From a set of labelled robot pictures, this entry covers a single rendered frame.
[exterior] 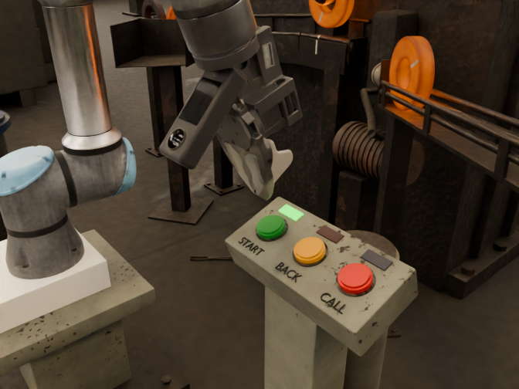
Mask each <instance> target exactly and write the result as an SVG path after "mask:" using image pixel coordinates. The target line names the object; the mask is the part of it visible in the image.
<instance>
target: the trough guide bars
mask: <svg viewBox="0 0 519 389"><path fill-rule="evenodd" d="M380 84H381V85H382V89H380V91H379V92H380V94H381V95H382V98H381V107H380V109H381V110H384V107H386V97H388V98H390V99H391V100H394V101H395V102H397V103H400V104H402V105H403V106H405V107H407V108H409V109H410V110H413V111H415V112H417V113H419V114H421V115H423V116H424V120H423V127H422V135H423V136H425V137H427V136H428V134H430V128H431V122H432V121H434V122H436V123H438V124H439V125H441V126H443V127H445V128H447V129H449V130H451V131H453V132H455V133H456V134H459V135H460V136H462V137H465V138H466V139H468V140H470V141H472V142H474V143H475V144H478V145H480V146H481V147H484V148H486V149H487V150H489V151H491V152H493V153H495V154H496V155H497V158H496V163H495V168H494V176H493V179H494V180H496V181H498V182H500V183H501V184H502V183H503V179H504V178H506V177H507V170H508V165H509V161H510V162H512V163H514V164H516V165H518V166H519V155H518V154H515V153H514V152H512V151H511V149H512V147H516V148H517V149H519V134H516V133H515V132H513V131H510V130H507V129H505V128H503V127H500V126H497V125H496V124H494V123H491V122H489V121H486V120H483V119H481V118H479V117H476V116H474V115H472V114H471V110H472V111H475V112H477V113H480V114H483V115H484V116H487V117H490V118H492V119H495V120H498V121H500V122H502V123H505V124H507V125H510V126H512V127H515V128H517V129H519V120H517V119H515V118H513V117H509V116H507V115H504V114H502V113H498V112H496V111H494V110H490V109H488V108H486V107H482V106H480V105H477V104H475V103H471V102H469V101H467V100H463V99H460V98H459V97H456V96H453V95H450V94H448V93H444V92H442V91H439V90H436V89H433V88H432V92H431V94H432V95H434V96H437V97H440V98H442V99H444V100H448V101H449V102H452V103H455V104H457V105H460V106H462V107H463V110H459V109H457V108H455V107H452V106H450V105H448V104H445V103H443V102H440V101H438V100H435V99H433V98H431V97H430V98H429V99H426V98H424V97H422V96H419V95H417V94H415V93H412V92H410V91H408V90H405V89H403V88H401V87H399V86H396V85H394V84H392V83H389V82H387V81H384V80H382V81H381V82H380ZM388 88H389V89H390V90H393V91H395V92H397V93H400V94H402V95H403V96H407V97H408V98H410V99H412V100H414V101H416V102H419V103H421V104H423V105H425V109H423V108H421V107H419V106H417V105H415V104H414V103H410V102H409V101H407V100H404V99H402V98H401V97H399V96H396V95H395V94H393V93H390V92H389V91H387V89H388ZM433 109H434V110H436V111H438V112H440V113H443V114H445V115H447V116H448V117H451V118H453V119H455V120H458V121H459V122H461V124H460V126H458V125H456V124H454V123H452V122H450V121H448V120H446V119H444V118H442V117H439V116H437V115H435V114H434V113H433ZM469 126H470V127H472V128H474V129H476V130H479V131H481V132H483V133H485V134H487V135H489V136H491V137H494V138H496V139H498V140H499V145H497V144H495V143H493V142H491V141H489V140H487V139H485V138H483V137H481V136H479V135H477V134H475V133H472V132H470V131H469Z"/></svg>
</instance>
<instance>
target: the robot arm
mask: <svg viewBox="0 0 519 389"><path fill-rule="evenodd" d="M38 1H39V2H40V3H41V5H42V10H43V14H44V19H45V23H46V29H47V33H48V37H49V44H50V49H51V53H52V56H53V63H54V67H55V71H56V78H57V82H58V86H59V93H60V97H61V100H62V105H63V112H64V116H65V120H66V126H67V130H68V131H67V133H66V135H65V136H64V137H63V139H62V145H63V151H57V152H53V151H52V150H51V149H50V148H49V147H46V146H37V147H25V148H22V149H19V150H17V151H13V152H12V153H9V154H6V155H5V156H4V157H2V158H0V212H1V214H2V218H3V222H4V224H5V228H6V231H7V234H8V236H7V245H6V254H5V261H6V265H7V267H8V270H9V272H10V273H11V274H12V275H13V276H15V277H17V278H20V279H43V278H47V277H50V276H55V275H58V274H60V273H62V272H65V271H66V270H68V269H70V268H72V267H73V266H75V265H76V264H77V263H78V262H79V261H80V260H81V259H82V258H83V255H84V251H85V250H84V246H83V240H82V239H81V237H80V235H79V234H78V232H77V231H76V229H75V228H74V227H73V225H72V224H71V222H70V220H69V219H68V216H67V213H66V210H67V209H68V208H72V207H75V206H77V205H82V204H86V203H88V202H92V201H96V200H99V199H102V198H107V197H113V196H116V195H117V194H120V193H122V192H125V191H128V190H129V189H131V187H132V186H133V184H134V181H135V178H136V160H135V156H134V154H133V148H132V146H131V143H130V142H129V140H128V139H127V138H125V137H122V136H121V132H120V131H119V130H117V129H116V128H114V127H113V126H112V122H111V116H110V108H109V103H108V97H107V88H106V83H105V78H104V73H103V63H102V59H101V54H100V44H99V39H98V35H97V25H96V20H95V15H94V10H93V0H38ZM169 2H170V3H171V7H172V9H173V11H174V14H175V16H176V19H177V21H178V24H179V26H180V29H181V32H182V35H183V36H184V39H185V42H186V45H187V47H188V50H189V51H190V52H191V53H192V55H193V58H194V61H195V64H196V66H197V67H198V68H199V69H201V70H205V72H204V73H203V74H202V77H201V78H200V80H199V81H198V83H197V85H196V86H195V88H194V89H193V91H192V93H191V95H190V97H189V98H188V100H187V101H186V103H185V105H184V106H183V108H182V110H181V112H180V114H179V115H178V117H177V118H176V120H175V122H174V123H173V125H172V126H171V129H170V130H169V131H168V133H167V135H166V137H165V138H164V140H163V141H162V143H161V146H160V147H159V151H160V152H161V154H163V155H164V156H166V157H168V158H169V159H171V160H173V161H174V162H176V163H178V164H180V165H182V166H183V167H186V168H188V169H190V170H193V169H195V168H196V167H197V165H198V163H199V161H200V160H201V158H202V156H203V154H204V153H205V151H206V150H207V148H208V146H209V145H210V143H211V141H212V139H213V137H214V136H215V135H216V136H217V139H218V141H219V143H220V145H221V147H222V149H223V150H224V152H225V153H226V156H227V157H228V159H229V160H230V162H231V164H232V166H233V167H235V168H236V170H237V172H238V173H239V175H240V177H241V178H242V179H243V180H244V181H245V183H246V184H247V185H248V187H249V188H250V190H251V191H252V192H253V193H254V194H256V195H258V196H259V197H261V198H263V199H264V200H266V201H267V200H269V199H270V197H271V196H272V194H273V188H274V183H275V182H276V180H277V179H278V178H279V177H280V176H281V174H282V173H283V172H284V171H285V170H286V169H287V168H288V167H289V166H290V164H291V162H292V160H293V154H292V152H291V151H290V150H284V151H277V150H276V147H275V144H274V142H273V141H272V140H270V139H266V138H267V137H268V136H269V135H271V134H275V133H276V132H278V131H279V130H281V129H282V128H283V127H285V126H286V123H287V126H288V127H289V126H291V125H292V124H293V123H295V122H296V121H298V120H299V119H300V118H301V117H302V113H301V109H300V103H299V100H298V96H297V91H296V87H295V84H294V81H293V78H290V77H288V76H284V75H283V73H282V70H281V67H280V61H279V58H278V55H277V52H276V47H275V43H274V40H273V35H272V32H271V28H270V26H266V25H265V26H263V27H259V26H257V25H256V21H255V19H254V15H253V10H252V7H251V4H250V1H249V0H169ZM292 92H293V98H294V101H295V104H296V108H297V110H296V111H293V105H292V102H291V99H290V93H292Z"/></svg>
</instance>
